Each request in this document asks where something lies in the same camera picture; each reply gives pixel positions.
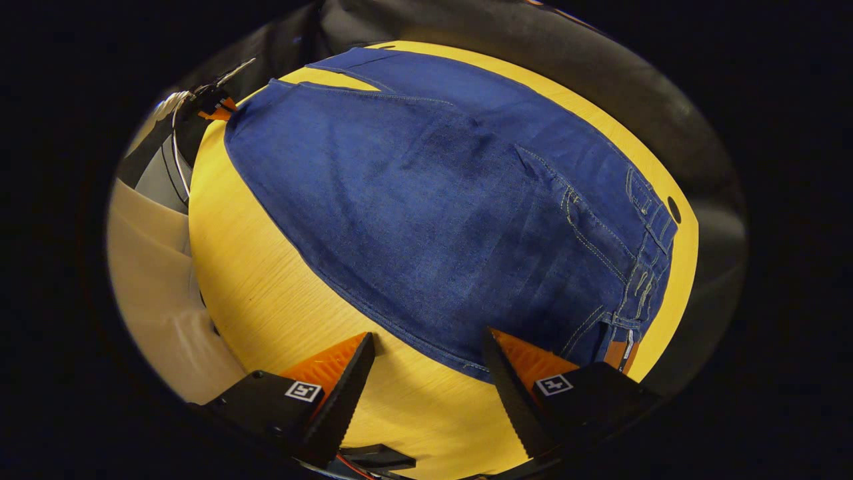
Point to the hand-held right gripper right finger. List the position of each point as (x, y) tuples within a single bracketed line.
[(513, 400)]

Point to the black backdrop cloth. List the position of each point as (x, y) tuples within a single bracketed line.
[(626, 86)]

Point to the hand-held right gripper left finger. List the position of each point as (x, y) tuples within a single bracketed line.
[(340, 400)]

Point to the black table grommet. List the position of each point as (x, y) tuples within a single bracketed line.
[(674, 210)]

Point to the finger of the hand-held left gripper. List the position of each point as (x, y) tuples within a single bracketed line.
[(216, 106)]

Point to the blue denim jeans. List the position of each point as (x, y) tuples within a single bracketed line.
[(440, 213)]

